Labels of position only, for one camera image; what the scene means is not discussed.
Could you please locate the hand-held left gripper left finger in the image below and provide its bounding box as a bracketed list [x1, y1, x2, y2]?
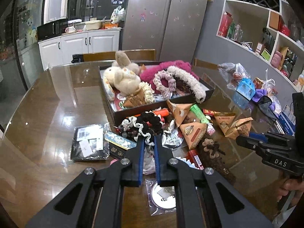
[25, 135, 146, 228]

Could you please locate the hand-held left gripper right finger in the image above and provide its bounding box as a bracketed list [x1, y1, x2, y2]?
[154, 135, 273, 228]

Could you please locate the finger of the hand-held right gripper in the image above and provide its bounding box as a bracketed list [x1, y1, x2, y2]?
[248, 131, 296, 143]
[236, 135, 296, 158]

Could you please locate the black white lace scrunchie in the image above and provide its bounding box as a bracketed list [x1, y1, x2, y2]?
[121, 116, 156, 146]

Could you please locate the dark shallow box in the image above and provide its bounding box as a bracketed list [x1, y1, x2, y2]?
[98, 60, 215, 124]

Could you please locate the tan triangular snack packet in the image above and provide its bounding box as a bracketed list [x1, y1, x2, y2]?
[166, 100, 193, 126]

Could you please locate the brown triangular snack packet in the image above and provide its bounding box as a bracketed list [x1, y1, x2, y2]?
[123, 89, 146, 107]
[214, 113, 237, 137]
[224, 117, 253, 140]
[179, 122, 208, 150]

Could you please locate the white furry headband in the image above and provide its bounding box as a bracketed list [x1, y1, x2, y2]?
[167, 66, 207, 104]

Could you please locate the beige plush rabbit toy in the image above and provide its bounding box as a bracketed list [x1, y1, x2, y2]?
[114, 51, 141, 95]

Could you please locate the pink cream crochet scrunchie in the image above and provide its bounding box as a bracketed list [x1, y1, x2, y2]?
[153, 71, 177, 98]

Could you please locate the glossy brown desktop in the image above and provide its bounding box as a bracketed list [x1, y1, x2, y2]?
[0, 59, 304, 228]

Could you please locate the person's right hand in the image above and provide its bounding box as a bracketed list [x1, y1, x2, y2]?
[277, 174, 304, 208]

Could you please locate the dark gold-printed box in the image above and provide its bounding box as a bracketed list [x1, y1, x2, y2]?
[109, 144, 130, 159]

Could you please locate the silver badge packet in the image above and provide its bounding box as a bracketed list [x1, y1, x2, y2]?
[163, 126, 184, 149]

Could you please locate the blue white box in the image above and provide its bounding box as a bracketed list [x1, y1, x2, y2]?
[277, 104, 296, 136]

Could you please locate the teal patterned card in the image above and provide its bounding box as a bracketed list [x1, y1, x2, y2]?
[104, 130, 138, 148]

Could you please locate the round badge in plastic sleeve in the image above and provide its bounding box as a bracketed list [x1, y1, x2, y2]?
[145, 178, 177, 216]

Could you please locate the brown bear hair clip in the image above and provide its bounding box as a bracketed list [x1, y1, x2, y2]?
[202, 138, 226, 158]

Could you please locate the small red snack packet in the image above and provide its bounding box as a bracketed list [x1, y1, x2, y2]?
[188, 150, 205, 169]

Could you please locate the black fluffy scrunchie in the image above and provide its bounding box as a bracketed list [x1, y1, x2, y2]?
[138, 112, 165, 136]

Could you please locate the purple cloth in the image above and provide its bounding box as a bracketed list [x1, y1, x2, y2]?
[249, 88, 282, 113]

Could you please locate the long red snack packet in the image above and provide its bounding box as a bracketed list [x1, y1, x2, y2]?
[202, 109, 221, 117]

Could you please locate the tied clear plastic bag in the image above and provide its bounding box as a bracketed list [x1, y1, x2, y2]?
[253, 69, 278, 98]

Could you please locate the green snack packet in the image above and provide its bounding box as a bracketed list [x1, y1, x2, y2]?
[190, 104, 213, 124]

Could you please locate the black card packet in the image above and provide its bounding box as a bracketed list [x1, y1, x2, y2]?
[70, 124, 106, 161]

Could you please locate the clear plastic bag of snacks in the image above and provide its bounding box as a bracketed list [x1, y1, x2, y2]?
[218, 62, 252, 91]

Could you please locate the pink pouch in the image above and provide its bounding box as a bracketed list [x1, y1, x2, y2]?
[271, 51, 284, 68]

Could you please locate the magenta fluffy cloth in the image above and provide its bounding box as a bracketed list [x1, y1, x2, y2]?
[140, 60, 200, 93]

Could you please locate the red box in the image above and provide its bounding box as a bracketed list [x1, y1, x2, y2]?
[218, 12, 234, 37]

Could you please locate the silver refrigerator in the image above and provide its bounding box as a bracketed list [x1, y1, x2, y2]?
[121, 0, 214, 63]

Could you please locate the white kitchen cabinet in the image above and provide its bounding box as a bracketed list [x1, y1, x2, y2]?
[38, 28, 121, 70]

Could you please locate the white basin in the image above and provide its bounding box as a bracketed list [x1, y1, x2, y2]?
[79, 20, 105, 30]

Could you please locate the white plastic bag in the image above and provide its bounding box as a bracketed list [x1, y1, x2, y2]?
[110, 5, 125, 25]

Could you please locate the black microwave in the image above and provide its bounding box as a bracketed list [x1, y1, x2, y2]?
[37, 19, 68, 41]

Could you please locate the glass door with stickers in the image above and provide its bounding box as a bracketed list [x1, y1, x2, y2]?
[0, 0, 48, 124]

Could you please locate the white wall shelf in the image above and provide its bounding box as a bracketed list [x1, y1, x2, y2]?
[216, 0, 304, 93]

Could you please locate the dark glass wall cabinet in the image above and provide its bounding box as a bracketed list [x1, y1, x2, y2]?
[68, 0, 131, 22]

